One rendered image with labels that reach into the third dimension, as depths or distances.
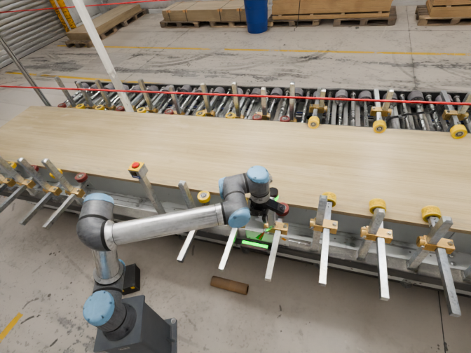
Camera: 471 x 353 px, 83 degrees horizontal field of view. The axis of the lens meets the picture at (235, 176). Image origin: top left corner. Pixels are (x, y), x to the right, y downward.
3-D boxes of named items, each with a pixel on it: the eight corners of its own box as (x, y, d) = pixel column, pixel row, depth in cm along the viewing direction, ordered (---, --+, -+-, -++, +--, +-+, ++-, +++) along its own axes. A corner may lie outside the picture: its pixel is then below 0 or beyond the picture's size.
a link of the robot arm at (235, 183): (219, 193, 106) (249, 187, 107) (215, 174, 115) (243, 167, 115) (223, 207, 113) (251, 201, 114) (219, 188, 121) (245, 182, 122)
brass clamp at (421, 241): (451, 255, 122) (455, 250, 119) (417, 249, 126) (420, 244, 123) (447, 244, 126) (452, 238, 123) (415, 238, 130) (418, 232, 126)
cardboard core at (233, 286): (245, 293, 205) (209, 283, 213) (246, 296, 210) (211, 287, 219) (248, 282, 210) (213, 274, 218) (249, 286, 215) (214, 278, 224)
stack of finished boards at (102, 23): (141, 10, 837) (139, 3, 825) (90, 40, 687) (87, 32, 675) (123, 10, 861) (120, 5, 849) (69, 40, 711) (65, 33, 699)
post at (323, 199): (317, 251, 155) (327, 200, 121) (311, 250, 156) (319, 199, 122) (317, 246, 158) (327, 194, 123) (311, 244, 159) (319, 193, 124)
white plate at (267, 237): (288, 246, 159) (288, 237, 152) (246, 238, 167) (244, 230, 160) (288, 246, 160) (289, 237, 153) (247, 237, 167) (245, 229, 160)
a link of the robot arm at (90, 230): (62, 247, 92) (251, 211, 98) (71, 218, 101) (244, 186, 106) (78, 262, 101) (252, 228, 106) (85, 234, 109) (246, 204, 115)
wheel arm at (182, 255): (183, 263, 150) (181, 260, 147) (178, 262, 151) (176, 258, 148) (209, 203, 177) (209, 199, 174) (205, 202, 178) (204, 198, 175)
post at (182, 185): (202, 231, 180) (182, 184, 145) (197, 230, 181) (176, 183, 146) (203, 227, 182) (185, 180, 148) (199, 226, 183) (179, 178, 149)
